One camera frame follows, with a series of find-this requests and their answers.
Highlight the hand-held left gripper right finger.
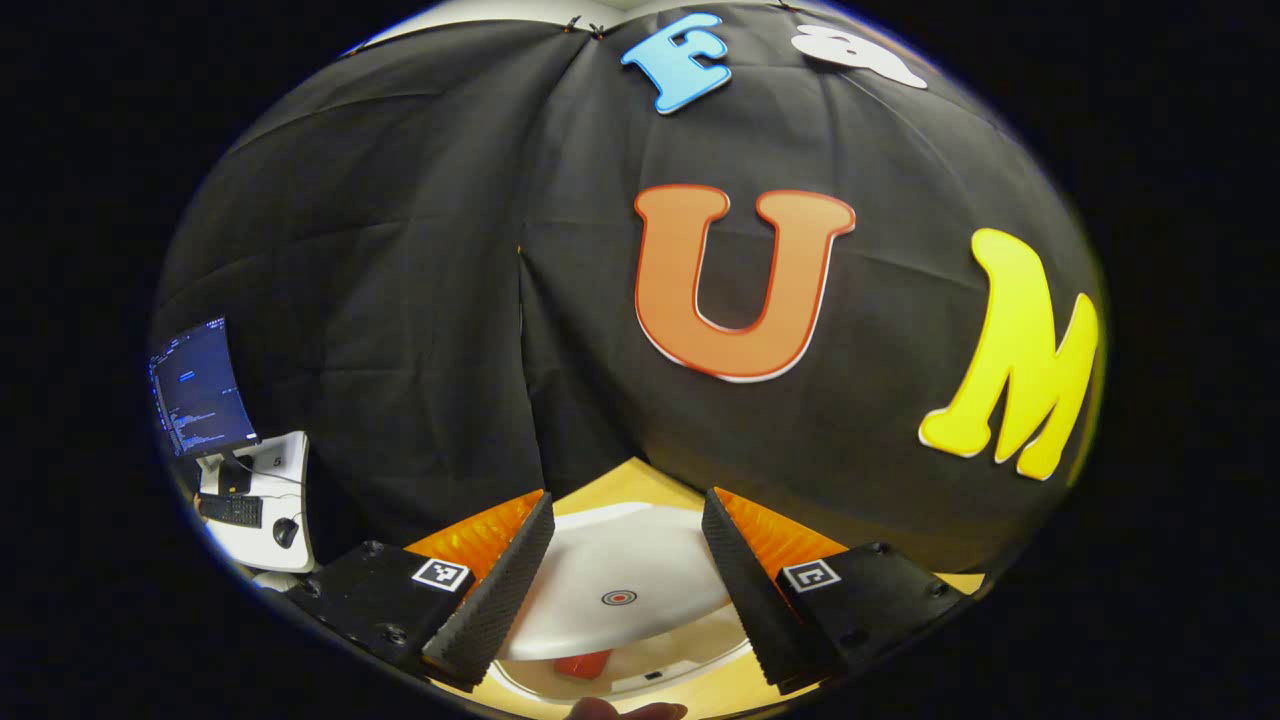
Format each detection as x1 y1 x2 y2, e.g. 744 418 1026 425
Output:
700 487 971 696

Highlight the white side table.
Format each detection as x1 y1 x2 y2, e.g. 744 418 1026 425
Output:
195 432 317 574

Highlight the white desktop garbage bin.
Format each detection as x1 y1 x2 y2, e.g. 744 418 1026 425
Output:
490 503 757 707

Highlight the black keyboard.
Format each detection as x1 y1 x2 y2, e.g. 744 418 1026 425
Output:
198 493 265 530

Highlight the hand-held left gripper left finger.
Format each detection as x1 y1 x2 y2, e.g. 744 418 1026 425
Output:
285 490 556 691

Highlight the orange pop can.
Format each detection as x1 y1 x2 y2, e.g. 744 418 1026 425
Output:
555 650 614 682

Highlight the computer monitor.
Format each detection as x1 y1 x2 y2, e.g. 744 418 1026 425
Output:
150 317 262 460

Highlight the black backdrop cloth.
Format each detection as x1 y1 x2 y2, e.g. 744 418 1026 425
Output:
150 0 1109 576

